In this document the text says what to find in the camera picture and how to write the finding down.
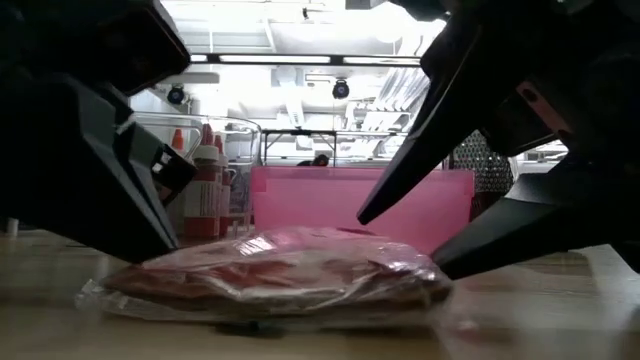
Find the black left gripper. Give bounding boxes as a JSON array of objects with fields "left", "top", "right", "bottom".
[{"left": 0, "top": 0, "right": 193, "bottom": 264}]

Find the red food colouring bottle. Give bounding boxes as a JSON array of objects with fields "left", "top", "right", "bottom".
[{"left": 167, "top": 128, "right": 189, "bottom": 151}]

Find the red popcorn packet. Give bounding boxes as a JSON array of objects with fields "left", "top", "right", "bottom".
[{"left": 74, "top": 225, "right": 454, "bottom": 324}]

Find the clear plastic storage bin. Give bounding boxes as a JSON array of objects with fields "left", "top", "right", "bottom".
[{"left": 132, "top": 110, "right": 262, "bottom": 236}]

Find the black overhead light bar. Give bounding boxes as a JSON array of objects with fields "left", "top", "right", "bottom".
[{"left": 189, "top": 52, "right": 424, "bottom": 69}]

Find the person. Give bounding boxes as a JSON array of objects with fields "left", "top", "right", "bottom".
[{"left": 296, "top": 153, "right": 331, "bottom": 168}]

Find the pink translucent plastic bin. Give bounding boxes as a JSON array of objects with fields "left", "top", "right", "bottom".
[{"left": 249, "top": 166, "right": 475, "bottom": 254}]

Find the metal box grater pink handle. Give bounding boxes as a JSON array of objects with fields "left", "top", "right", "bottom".
[{"left": 449, "top": 130, "right": 516, "bottom": 194}]

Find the black frame folding table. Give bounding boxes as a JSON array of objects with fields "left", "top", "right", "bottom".
[{"left": 261, "top": 128, "right": 406, "bottom": 169}]

